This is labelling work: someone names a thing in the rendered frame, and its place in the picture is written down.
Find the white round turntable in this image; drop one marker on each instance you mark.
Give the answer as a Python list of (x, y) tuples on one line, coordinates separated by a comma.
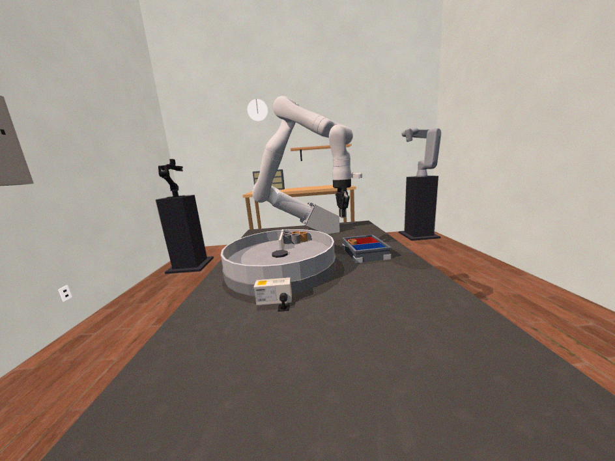
[(274, 270)]

